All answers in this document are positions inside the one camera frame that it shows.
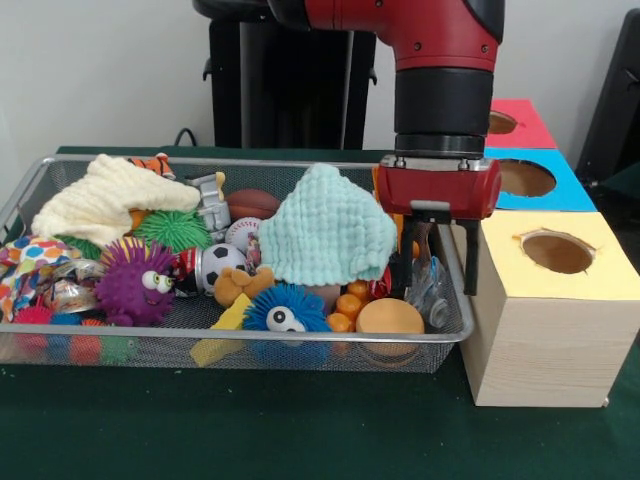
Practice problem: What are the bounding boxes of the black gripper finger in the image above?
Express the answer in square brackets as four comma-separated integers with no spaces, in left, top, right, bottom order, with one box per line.
[462,220,480,296]
[392,215,416,301]

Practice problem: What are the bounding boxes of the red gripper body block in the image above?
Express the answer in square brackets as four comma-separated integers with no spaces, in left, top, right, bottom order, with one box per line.
[375,154,503,224]

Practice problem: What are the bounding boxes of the crushed clear plastic bottle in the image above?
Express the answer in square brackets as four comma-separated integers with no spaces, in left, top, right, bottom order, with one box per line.
[405,254,454,329]

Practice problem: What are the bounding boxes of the light blue muslin cloth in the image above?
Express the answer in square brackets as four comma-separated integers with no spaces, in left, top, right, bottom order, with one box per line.
[259,163,399,286]

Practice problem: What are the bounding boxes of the wooden box with three holes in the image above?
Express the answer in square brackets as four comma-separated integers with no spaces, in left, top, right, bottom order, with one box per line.
[432,98,640,409]

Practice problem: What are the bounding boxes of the shallow mesh bin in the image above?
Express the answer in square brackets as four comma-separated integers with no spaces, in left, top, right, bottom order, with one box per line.
[0,154,475,375]

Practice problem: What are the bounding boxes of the orange toy burger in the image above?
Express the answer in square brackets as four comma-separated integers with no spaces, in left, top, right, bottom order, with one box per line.
[355,297,426,370]

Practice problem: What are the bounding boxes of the orange bead cluster toy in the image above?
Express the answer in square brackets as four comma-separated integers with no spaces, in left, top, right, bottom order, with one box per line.
[327,279,374,334]

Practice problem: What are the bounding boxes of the blue spiky ball with eyes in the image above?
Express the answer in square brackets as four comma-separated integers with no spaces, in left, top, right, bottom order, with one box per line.
[243,283,334,364]

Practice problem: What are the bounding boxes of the white baseball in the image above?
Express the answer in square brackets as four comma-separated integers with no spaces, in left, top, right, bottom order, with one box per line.
[224,217,264,254]

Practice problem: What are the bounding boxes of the brown plush bear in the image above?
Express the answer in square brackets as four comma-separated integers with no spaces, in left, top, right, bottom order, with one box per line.
[213,266,276,307]

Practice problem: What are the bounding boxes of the black and white soccer ball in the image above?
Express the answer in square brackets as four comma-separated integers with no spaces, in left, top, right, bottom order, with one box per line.
[199,243,249,292]

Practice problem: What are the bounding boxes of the dark green tablecloth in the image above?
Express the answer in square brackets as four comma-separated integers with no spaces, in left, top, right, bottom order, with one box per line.
[0,144,640,480]

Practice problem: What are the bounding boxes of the black chair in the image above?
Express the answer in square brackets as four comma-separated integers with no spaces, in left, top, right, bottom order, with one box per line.
[574,7,640,189]

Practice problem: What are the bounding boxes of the green spiky ball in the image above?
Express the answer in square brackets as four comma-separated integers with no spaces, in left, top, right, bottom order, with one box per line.
[133,208,214,254]

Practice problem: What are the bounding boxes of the purple spiky monster toy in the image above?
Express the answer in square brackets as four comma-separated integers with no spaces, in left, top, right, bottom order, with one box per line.
[93,237,177,327]

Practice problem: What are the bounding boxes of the cream muslin cloth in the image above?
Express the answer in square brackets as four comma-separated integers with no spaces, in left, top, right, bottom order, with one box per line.
[30,153,201,246]

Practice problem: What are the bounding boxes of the polka dot cloth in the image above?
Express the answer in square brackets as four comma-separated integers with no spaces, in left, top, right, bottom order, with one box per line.
[0,234,84,321]

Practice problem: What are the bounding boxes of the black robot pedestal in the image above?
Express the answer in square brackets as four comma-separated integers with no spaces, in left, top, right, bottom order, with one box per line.
[192,0,396,150]

